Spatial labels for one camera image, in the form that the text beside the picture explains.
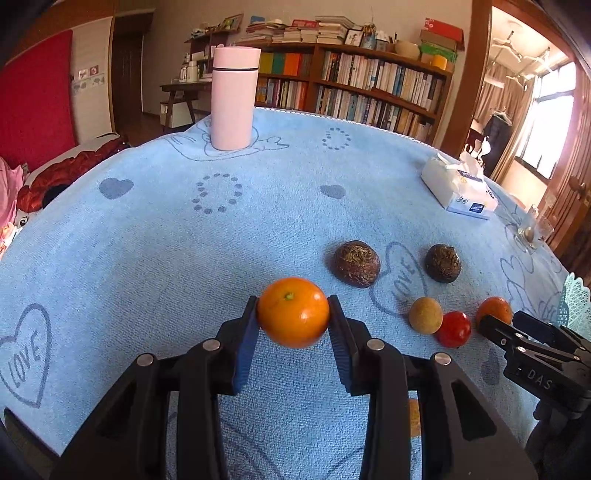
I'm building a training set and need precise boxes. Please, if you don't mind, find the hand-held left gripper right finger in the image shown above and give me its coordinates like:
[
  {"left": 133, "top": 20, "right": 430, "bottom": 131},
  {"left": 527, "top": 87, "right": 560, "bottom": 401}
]
[{"left": 327, "top": 294, "right": 539, "bottom": 480}]

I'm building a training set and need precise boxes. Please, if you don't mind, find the white ceiling drying rack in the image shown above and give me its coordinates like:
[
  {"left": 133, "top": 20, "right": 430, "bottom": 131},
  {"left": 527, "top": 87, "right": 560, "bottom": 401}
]
[{"left": 490, "top": 30, "right": 552, "bottom": 84}]

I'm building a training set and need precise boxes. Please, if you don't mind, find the yellow box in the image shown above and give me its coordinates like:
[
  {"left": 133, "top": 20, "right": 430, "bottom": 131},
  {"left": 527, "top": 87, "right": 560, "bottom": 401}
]
[{"left": 420, "top": 54, "right": 455, "bottom": 72}]

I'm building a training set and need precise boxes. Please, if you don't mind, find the wooden desk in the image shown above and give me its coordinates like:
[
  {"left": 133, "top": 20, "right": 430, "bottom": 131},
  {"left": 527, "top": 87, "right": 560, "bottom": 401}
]
[{"left": 159, "top": 80, "right": 213, "bottom": 134}]

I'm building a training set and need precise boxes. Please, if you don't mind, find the clear drinking glass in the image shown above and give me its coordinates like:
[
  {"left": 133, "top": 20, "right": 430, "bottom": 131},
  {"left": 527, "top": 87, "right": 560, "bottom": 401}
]
[{"left": 513, "top": 205, "right": 552, "bottom": 252}]

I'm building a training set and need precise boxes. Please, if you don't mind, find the light green plastic basket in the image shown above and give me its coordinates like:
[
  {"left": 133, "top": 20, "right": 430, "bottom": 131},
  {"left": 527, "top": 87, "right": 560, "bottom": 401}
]
[{"left": 556, "top": 272, "right": 591, "bottom": 335}]

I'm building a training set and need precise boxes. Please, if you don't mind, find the white bin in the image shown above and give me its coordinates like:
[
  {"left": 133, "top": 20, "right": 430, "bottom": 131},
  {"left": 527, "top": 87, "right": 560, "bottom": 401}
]
[{"left": 161, "top": 102, "right": 192, "bottom": 127}]

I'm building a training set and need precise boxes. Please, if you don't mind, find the stack of books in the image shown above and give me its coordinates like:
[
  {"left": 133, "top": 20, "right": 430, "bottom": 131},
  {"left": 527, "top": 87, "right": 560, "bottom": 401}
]
[{"left": 247, "top": 16, "right": 349, "bottom": 45}]

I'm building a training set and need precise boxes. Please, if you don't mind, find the pink cloth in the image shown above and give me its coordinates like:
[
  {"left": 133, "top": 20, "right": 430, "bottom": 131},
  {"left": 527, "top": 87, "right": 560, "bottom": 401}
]
[{"left": 0, "top": 157, "right": 24, "bottom": 227}]

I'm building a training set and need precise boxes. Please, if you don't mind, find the small brown round fruit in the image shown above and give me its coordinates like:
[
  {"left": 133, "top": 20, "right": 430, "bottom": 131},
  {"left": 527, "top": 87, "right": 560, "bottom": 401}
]
[{"left": 409, "top": 296, "right": 444, "bottom": 334}]

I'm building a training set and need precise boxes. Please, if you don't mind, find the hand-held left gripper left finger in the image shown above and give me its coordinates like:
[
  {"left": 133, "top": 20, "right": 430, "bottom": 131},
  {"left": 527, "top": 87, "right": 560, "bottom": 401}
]
[{"left": 51, "top": 295, "right": 259, "bottom": 480}]

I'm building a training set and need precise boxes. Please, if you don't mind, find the red blanket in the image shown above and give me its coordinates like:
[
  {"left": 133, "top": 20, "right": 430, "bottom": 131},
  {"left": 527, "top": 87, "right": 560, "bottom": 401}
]
[{"left": 18, "top": 134, "right": 130, "bottom": 213}]

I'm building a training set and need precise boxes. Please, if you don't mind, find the white tissue pack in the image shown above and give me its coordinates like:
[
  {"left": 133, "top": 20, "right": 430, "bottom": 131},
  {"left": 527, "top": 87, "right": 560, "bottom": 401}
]
[{"left": 420, "top": 151, "right": 498, "bottom": 221}]

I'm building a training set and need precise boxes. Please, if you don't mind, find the dark hanging garment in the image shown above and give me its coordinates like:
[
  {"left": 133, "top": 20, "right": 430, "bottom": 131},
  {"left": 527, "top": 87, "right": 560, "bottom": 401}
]
[{"left": 480, "top": 111, "right": 513, "bottom": 171}]

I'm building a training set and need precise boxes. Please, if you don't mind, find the dark brown water chestnut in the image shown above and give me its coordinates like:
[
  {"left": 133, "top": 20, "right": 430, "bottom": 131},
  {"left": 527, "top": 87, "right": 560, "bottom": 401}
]
[
  {"left": 425, "top": 244, "right": 462, "bottom": 283},
  {"left": 332, "top": 240, "right": 382, "bottom": 289}
]

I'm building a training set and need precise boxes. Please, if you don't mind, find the small wooden shelf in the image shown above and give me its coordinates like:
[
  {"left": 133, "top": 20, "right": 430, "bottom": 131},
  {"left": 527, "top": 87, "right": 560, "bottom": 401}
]
[{"left": 185, "top": 28, "right": 225, "bottom": 84}]

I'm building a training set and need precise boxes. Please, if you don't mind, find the red cardboard box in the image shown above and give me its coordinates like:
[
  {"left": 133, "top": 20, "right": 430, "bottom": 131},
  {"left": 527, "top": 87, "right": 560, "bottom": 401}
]
[{"left": 422, "top": 17, "right": 465, "bottom": 44}]

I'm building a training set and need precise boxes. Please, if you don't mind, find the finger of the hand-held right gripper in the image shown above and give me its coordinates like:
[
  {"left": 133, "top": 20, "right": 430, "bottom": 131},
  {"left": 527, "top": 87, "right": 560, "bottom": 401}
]
[
  {"left": 478, "top": 316, "right": 525, "bottom": 356},
  {"left": 513, "top": 311, "right": 573, "bottom": 344}
]

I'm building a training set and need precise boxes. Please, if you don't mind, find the blue printed towel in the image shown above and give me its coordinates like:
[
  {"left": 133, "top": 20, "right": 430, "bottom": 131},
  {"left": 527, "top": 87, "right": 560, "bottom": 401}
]
[{"left": 0, "top": 105, "right": 585, "bottom": 480}]

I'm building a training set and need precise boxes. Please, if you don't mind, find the green box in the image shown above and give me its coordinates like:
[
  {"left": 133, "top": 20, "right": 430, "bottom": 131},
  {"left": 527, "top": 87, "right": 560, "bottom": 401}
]
[{"left": 419, "top": 41, "right": 458, "bottom": 62}]

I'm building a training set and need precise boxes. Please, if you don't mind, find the red headboard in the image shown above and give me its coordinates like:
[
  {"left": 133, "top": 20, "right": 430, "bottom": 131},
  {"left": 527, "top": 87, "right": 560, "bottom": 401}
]
[{"left": 0, "top": 30, "right": 77, "bottom": 160}]

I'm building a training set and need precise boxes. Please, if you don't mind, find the wooden bookshelf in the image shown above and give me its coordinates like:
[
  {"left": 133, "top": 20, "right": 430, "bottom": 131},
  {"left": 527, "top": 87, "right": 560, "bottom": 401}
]
[{"left": 252, "top": 41, "right": 453, "bottom": 144}]

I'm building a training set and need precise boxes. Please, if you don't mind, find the dark brown door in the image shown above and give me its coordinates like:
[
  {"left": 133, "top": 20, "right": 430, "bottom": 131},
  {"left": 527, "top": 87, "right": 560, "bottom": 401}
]
[{"left": 111, "top": 30, "right": 144, "bottom": 116}]

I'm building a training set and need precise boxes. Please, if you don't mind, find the pink thermos bottle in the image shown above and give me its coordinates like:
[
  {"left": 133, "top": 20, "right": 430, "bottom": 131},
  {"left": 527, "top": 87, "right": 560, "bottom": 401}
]
[{"left": 210, "top": 46, "right": 262, "bottom": 151}]

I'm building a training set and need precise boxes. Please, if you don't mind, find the red cherry tomato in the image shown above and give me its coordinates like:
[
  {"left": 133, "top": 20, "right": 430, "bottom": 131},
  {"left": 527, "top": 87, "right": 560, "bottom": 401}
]
[{"left": 438, "top": 311, "right": 472, "bottom": 349}]

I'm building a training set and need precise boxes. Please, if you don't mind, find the wooden door with knob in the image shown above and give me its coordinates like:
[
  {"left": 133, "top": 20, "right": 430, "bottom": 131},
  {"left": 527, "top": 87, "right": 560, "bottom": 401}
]
[{"left": 545, "top": 60, "right": 591, "bottom": 273}]

